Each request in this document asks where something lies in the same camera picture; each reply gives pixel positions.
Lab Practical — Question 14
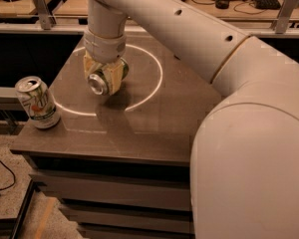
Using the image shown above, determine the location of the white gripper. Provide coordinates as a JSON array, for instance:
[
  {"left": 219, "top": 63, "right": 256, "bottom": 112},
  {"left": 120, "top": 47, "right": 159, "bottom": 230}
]
[{"left": 83, "top": 29, "right": 127, "bottom": 96}]

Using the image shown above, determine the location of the green soda can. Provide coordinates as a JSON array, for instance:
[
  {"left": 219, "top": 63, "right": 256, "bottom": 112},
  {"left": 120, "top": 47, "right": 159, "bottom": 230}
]
[{"left": 86, "top": 59, "right": 129, "bottom": 96}]

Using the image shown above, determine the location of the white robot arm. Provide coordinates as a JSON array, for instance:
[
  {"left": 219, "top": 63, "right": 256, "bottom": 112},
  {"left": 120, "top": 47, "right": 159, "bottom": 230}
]
[{"left": 85, "top": 0, "right": 299, "bottom": 239}]

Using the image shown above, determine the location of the white 7UP can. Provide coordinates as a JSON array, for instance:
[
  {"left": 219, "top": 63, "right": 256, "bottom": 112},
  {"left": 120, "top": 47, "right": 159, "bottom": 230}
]
[{"left": 15, "top": 76, "right": 60, "bottom": 129}]

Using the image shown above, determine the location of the grey drawer cabinet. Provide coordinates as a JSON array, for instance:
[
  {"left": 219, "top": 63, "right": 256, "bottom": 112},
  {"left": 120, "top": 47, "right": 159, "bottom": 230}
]
[{"left": 12, "top": 32, "right": 221, "bottom": 239}]

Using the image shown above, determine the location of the black round cup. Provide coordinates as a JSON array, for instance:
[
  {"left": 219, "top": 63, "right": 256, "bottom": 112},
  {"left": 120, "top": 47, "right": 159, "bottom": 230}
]
[{"left": 215, "top": 0, "right": 231, "bottom": 9}]

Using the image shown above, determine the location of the left metal bracket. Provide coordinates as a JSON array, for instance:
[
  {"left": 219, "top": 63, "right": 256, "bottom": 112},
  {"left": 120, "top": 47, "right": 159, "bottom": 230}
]
[{"left": 32, "top": 0, "right": 56, "bottom": 30}]

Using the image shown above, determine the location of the metal bracket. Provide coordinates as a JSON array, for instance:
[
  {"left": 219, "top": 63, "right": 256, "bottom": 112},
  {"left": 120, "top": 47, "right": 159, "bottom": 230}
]
[
  {"left": 32, "top": 0, "right": 56, "bottom": 30},
  {"left": 272, "top": 0, "right": 299, "bottom": 34}
]

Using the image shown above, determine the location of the right metal bracket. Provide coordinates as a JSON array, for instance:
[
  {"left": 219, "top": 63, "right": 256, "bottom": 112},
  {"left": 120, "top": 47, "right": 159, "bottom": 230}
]
[{"left": 272, "top": 0, "right": 299, "bottom": 34}]

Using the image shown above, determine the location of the black metal frame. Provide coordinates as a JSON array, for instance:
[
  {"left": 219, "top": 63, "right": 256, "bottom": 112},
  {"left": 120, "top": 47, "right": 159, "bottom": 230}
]
[{"left": 0, "top": 181, "right": 35, "bottom": 239}]

